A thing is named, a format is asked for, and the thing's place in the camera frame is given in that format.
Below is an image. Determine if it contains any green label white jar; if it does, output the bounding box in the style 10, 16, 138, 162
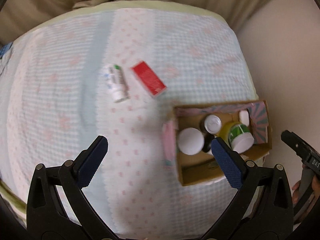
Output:
227, 123, 254, 154

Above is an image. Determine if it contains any yellow clear tape roll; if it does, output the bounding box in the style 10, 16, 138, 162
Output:
217, 121, 239, 144

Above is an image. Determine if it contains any white round lid jar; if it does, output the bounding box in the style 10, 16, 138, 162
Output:
177, 127, 204, 155

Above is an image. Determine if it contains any grey jar white lid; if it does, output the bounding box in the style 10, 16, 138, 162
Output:
200, 114, 222, 134

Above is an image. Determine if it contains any person's right hand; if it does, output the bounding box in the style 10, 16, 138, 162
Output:
291, 163, 320, 224

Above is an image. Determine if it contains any open cardboard box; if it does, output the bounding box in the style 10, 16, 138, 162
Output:
163, 100, 272, 186

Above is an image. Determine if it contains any white bottle green cap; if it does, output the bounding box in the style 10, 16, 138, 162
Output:
102, 64, 129, 103

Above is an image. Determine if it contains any floral checked blue bedsheet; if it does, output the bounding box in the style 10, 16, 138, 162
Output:
0, 7, 256, 240

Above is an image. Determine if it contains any green mattress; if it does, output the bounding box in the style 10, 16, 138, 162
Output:
0, 0, 261, 221

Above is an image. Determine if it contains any red and white box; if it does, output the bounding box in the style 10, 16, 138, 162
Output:
131, 61, 167, 98

